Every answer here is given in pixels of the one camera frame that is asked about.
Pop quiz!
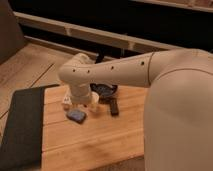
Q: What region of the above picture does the white shelf frame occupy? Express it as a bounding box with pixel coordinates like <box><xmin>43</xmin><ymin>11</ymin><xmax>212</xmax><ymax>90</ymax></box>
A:
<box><xmin>9</xmin><ymin>0</ymin><xmax>213</xmax><ymax>55</ymax></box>

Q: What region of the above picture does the dark blue bowl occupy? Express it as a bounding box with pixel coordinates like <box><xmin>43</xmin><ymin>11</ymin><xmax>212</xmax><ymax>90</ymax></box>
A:
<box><xmin>90</xmin><ymin>83</ymin><xmax>118</xmax><ymax>98</ymax></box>

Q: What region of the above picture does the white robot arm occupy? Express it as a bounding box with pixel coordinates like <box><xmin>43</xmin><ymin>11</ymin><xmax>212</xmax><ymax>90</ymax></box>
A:
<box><xmin>59</xmin><ymin>49</ymin><xmax>213</xmax><ymax>171</ymax></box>

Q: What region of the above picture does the dark grey mat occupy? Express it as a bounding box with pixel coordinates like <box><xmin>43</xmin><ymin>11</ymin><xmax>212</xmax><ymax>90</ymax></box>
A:
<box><xmin>0</xmin><ymin>84</ymin><xmax>56</xmax><ymax>171</ymax></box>

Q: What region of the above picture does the black rectangular block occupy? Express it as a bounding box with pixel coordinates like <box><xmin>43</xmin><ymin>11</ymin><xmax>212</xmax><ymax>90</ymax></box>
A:
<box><xmin>100</xmin><ymin>97</ymin><xmax>119</xmax><ymax>116</ymax></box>

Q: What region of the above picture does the blue sponge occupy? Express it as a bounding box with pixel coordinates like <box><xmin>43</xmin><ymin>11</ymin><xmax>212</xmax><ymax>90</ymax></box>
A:
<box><xmin>66</xmin><ymin>109</ymin><xmax>86</xmax><ymax>124</ymax></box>

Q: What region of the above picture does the white power strip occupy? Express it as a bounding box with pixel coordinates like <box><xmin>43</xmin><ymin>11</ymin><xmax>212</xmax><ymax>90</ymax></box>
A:
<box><xmin>62</xmin><ymin>90</ymin><xmax>71</xmax><ymax>111</ymax></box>

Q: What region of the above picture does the white ceramic cup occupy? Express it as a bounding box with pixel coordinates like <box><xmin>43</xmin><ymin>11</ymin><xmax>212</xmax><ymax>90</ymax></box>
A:
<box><xmin>88</xmin><ymin>92</ymin><xmax>99</xmax><ymax>112</ymax></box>

